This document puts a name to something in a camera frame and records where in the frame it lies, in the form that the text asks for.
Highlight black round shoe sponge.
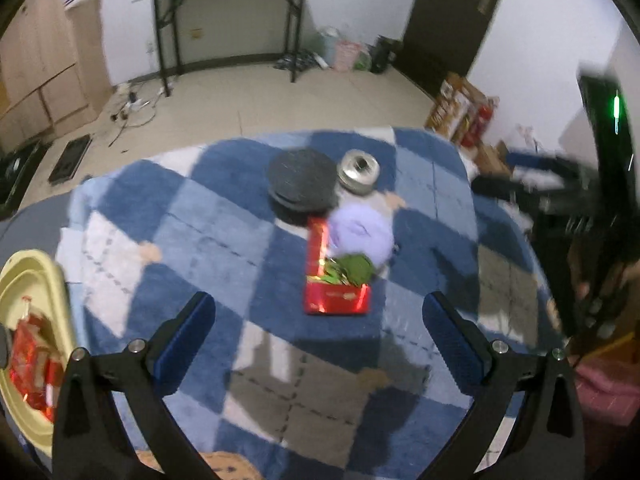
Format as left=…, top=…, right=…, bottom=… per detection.
left=266, top=148, right=338, bottom=216

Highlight black bag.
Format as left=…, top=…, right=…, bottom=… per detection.
left=371, top=35, right=401, bottom=75

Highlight black floor tray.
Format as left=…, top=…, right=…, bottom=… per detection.
left=47, top=134, right=93, bottom=185

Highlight pink plastic bag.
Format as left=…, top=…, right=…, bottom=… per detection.
left=334, top=40, right=358, bottom=72

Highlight silver round metal tin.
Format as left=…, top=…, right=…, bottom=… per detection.
left=336, top=149, right=381, bottom=196

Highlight green leafy packet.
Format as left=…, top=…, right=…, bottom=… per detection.
left=320, top=254, right=377, bottom=286

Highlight red white-label cigarette carton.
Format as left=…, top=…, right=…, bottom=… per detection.
left=303, top=216, right=373, bottom=317

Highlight dark brown door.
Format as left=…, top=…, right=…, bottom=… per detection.
left=400, top=0, right=511, bottom=101

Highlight glossy red cigarette carton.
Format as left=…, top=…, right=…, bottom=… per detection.
left=9, top=297, right=63, bottom=423

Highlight light wooden wardrobe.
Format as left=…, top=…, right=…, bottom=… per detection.
left=0, top=0, right=113, bottom=146

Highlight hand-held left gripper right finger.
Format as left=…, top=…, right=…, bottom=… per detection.
left=421, top=291, right=587, bottom=480

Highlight pale yellow plastic basin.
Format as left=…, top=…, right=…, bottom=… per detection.
left=0, top=250, right=76, bottom=458

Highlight dark slippers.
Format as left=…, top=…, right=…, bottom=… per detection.
left=274, top=50, right=326, bottom=71

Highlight stack of printed cartons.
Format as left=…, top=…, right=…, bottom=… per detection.
left=425, top=72, right=498, bottom=148

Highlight pale purple round object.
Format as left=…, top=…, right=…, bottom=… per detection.
left=327, top=203, right=396, bottom=268

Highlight blue checkered plush blanket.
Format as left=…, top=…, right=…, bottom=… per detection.
left=55, top=127, right=566, bottom=478

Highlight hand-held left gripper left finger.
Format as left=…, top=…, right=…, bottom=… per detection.
left=51, top=291, right=221, bottom=480

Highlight brown cardboard box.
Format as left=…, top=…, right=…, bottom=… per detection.
left=472, top=140, right=511, bottom=176

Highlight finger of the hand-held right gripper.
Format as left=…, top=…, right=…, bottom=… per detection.
left=506, top=151, right=591, bottom=181
left=471, top=174, right=556, bottom=211

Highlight black folding table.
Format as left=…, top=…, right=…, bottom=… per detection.
left=132, top=0, right=321, bottom=97

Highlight tangled floor cables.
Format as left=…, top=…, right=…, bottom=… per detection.
left=107, top=85, right=161, bottom=148

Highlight pink cloth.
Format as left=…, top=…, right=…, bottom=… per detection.
left=575, top=355, right=640, bottom=426

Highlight green white plastic bag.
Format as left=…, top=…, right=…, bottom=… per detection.
left=320, top=27, right=341, bottom=63

